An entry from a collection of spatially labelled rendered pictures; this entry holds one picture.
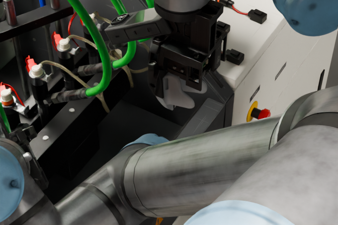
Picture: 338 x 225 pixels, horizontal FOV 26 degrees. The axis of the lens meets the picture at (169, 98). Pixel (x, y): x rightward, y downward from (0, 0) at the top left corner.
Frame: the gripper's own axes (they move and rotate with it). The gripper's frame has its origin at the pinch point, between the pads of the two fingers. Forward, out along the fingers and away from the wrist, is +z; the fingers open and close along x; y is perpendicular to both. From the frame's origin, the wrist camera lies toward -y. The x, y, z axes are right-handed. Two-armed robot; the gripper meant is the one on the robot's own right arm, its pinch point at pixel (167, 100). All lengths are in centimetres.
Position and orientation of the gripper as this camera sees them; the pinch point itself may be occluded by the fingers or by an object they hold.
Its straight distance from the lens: 107.6
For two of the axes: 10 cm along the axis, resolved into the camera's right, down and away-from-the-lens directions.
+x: 5.2, -6.2, 5.9
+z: 0.0, 6.9, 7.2
